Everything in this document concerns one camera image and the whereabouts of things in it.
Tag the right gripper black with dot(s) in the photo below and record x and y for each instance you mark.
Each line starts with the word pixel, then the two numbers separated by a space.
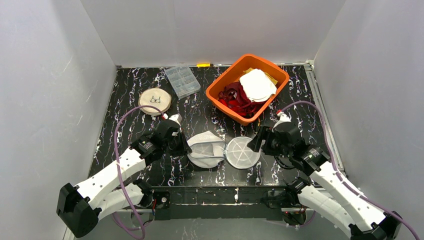
pixel 259 140

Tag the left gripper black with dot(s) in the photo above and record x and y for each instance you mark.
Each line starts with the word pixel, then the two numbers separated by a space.
pixel 182 143

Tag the grey-trim mesh laundry bag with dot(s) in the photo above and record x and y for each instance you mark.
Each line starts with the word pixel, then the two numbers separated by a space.
pixel 208 150

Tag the plain white bra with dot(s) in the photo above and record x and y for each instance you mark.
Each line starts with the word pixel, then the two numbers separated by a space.
pixel 257 86

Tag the yellow bra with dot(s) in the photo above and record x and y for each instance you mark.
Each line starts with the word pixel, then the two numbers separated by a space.
pixel 273 80

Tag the dark maroon bra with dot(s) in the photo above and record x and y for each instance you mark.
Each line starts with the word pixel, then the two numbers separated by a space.
pixel 233 95

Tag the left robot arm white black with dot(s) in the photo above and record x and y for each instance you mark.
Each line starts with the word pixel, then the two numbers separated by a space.
pixel 106 182

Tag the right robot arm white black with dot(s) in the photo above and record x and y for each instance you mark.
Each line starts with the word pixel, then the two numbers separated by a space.
pixel 344 205

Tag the red bra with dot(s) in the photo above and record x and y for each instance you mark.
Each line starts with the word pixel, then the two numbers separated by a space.
pixel 243 109

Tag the clear plastic compartment box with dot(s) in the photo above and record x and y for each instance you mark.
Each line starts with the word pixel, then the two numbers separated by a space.
pixel 182 80

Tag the orange plastic bin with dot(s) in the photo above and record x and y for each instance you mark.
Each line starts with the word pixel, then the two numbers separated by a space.
pixel 234 72

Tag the yellow marker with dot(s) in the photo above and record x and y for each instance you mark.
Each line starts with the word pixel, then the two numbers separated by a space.
pixel 204 65

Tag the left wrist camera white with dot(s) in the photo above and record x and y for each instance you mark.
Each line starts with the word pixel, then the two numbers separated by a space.
pixel 176 118

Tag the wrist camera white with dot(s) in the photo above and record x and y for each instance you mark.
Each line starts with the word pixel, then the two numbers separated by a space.
pixel 282 118
pixel 176 118

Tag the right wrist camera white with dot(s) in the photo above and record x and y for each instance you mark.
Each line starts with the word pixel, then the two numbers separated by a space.
pixel 282 118

